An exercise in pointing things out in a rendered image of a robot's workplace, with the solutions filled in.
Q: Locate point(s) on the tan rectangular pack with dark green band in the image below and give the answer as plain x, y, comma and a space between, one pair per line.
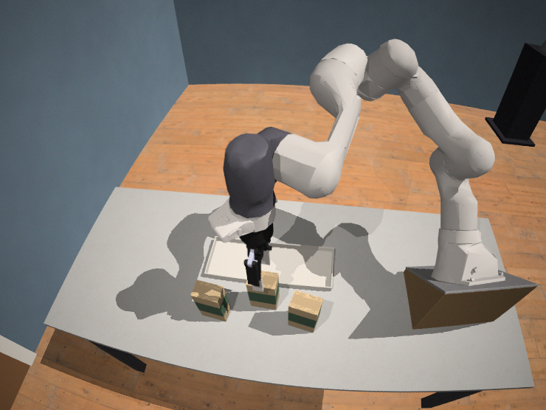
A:
211, 300
303, 311
270, 295

